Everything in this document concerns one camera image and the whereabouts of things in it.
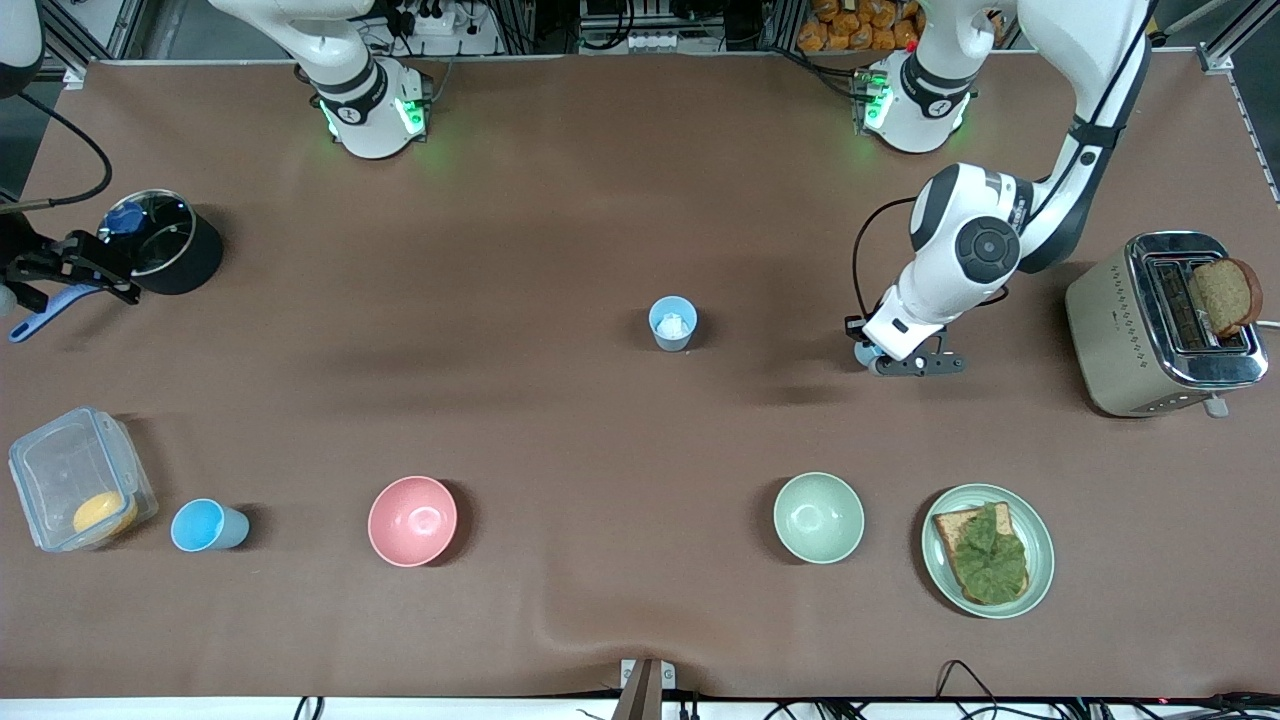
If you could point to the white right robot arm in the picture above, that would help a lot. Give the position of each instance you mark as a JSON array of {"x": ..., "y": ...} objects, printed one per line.
[{"x": 360, "y": 100}]

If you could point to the green lettuce leaf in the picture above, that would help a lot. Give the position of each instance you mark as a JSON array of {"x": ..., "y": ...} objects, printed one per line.
[{"x": 990, "y": 560}]

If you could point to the pink bowl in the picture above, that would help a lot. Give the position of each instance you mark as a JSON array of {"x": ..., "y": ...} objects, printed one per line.
[{"x": 412, "y": 520}]

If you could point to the plain blue cup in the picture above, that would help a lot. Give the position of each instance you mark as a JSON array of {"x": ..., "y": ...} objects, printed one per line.
[
  {"x": 205, "y": 525},
  {"x": 862, "y": 352}
]

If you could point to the pale green plate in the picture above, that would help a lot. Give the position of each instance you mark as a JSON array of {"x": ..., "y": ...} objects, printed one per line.
[{"x": 1040, "y": 550}]

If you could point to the small white power strip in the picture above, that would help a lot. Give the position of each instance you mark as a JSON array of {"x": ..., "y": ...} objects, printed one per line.
[{"x": 652, "y": 42}]

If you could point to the pale green bowl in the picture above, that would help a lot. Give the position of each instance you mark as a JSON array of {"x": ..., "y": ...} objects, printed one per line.
[{"x": 818, "y": 518}]

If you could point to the white power strip with plugs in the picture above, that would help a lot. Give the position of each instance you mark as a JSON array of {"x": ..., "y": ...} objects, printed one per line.
[{"x": 430, "y": 18}]

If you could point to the glass pot lid blue knob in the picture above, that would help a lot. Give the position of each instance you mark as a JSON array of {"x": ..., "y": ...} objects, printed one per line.
[{"x": 160, "y": 245}]

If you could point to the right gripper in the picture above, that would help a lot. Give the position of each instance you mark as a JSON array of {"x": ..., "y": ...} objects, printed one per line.
[{"x": 22, "y": 262}]

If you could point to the clear plastic food container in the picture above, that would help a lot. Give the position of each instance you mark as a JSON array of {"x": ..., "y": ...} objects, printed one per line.
[{"x": 60, "y": 470}]

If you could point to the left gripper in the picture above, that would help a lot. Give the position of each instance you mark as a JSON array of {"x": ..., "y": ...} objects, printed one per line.
[{"x": 852, "y": 331}]

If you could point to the toast slice under lettuce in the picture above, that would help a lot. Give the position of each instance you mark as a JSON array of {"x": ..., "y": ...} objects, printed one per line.
[{"x": 945, "y": 530}]

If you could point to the brown bread slice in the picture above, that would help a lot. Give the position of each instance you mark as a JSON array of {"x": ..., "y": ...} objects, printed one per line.
[{"x": 1225, "y": 295}]

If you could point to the brown table mat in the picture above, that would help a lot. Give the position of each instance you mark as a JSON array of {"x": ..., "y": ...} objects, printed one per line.
[{"x": 600, "y": 200}]

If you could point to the crumpled white paper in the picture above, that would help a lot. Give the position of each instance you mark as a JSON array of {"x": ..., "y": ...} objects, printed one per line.
[{"x": 674, "y": 325}]

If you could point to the blue cup holding white paper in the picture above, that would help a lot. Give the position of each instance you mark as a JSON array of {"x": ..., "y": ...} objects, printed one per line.
[{"x": 672, "y": 340}]

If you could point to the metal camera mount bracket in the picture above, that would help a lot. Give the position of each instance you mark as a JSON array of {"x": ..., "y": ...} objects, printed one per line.
[{"x": 645, "y": 685}]

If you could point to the beige chrome toaster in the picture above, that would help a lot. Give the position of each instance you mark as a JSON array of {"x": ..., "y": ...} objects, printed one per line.
[{"x": 1120, "y": 340}]

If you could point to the yellow round food piece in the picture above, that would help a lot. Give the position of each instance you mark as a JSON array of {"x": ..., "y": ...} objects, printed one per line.
[{"x": 105, "y": 515}]

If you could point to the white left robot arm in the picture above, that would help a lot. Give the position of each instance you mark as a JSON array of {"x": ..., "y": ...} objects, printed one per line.
[{"x": 960, "y": 240}]

